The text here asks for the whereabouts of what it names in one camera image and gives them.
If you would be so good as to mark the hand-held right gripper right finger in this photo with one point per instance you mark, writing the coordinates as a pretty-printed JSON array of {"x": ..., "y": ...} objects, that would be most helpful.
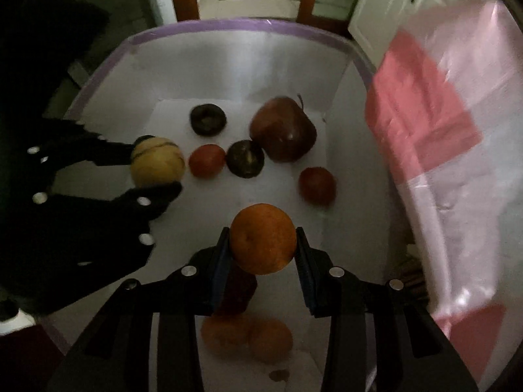
[{"x": 308, "y": 290}]

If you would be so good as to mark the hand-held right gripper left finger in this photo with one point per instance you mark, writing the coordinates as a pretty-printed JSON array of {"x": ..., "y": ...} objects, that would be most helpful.
[{"x": 218, "y": 281}]

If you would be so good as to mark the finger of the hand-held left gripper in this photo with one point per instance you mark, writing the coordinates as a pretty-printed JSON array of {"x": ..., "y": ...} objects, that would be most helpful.
[
  {"x": 159, "y": 196},
  {"x": 114, "y": 151}
]

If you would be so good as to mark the maroon smooth passion fruit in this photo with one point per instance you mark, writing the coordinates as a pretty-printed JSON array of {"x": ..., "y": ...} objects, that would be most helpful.
[{"x": 237, "y": 290}]

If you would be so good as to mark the yellow striped pepino melon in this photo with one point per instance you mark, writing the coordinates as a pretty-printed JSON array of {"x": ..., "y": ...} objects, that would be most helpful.
[{"x": 157, "y": 163}]

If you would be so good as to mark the large red tomato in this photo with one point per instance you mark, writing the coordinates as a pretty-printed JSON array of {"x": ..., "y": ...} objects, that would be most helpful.
[{"x": 207, "y": 160}]

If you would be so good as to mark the dark wrinkled passion fruit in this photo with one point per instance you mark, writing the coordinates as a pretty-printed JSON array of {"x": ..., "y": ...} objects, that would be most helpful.
[
  {"x": 207, "y": 119},
  {"x": 245, "y": 158}
]

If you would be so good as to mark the dark red apple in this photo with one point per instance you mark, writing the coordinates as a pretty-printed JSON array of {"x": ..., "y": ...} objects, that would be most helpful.
[{"x": 283, "y": 128}]

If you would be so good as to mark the white box with purple rim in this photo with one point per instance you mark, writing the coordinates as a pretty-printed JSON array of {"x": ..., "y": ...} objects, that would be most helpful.
[{"x": 245, "y": 69}]

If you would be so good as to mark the red white checked plastic tablecloth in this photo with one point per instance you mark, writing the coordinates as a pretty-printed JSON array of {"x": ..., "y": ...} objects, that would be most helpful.
[{"x": 429, "y": 110}]

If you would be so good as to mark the white kitchen cabinet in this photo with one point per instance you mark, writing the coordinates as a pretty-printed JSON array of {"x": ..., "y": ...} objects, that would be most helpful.
[{"x": 388, "y": 8}]

